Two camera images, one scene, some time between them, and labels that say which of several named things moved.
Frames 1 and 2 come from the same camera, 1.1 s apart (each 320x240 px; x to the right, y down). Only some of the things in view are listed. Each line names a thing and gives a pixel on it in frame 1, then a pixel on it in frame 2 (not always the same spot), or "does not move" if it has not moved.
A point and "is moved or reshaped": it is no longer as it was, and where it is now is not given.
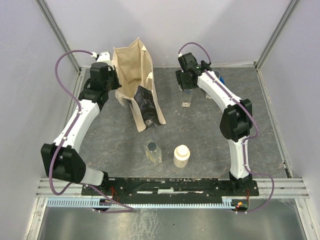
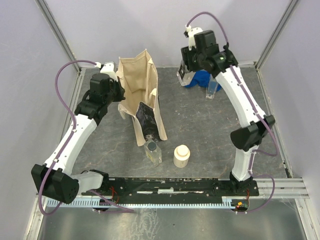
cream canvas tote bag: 133,63 is moved or reshaped
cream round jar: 182,154 does not move
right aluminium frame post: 276,34 does not move
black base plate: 172,189 does not move
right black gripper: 180,74 -> 186,54
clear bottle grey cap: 153,153 does not move
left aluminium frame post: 55,28 does not move
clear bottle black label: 186,98 is moved or reshaped
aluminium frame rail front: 284,188 does not move
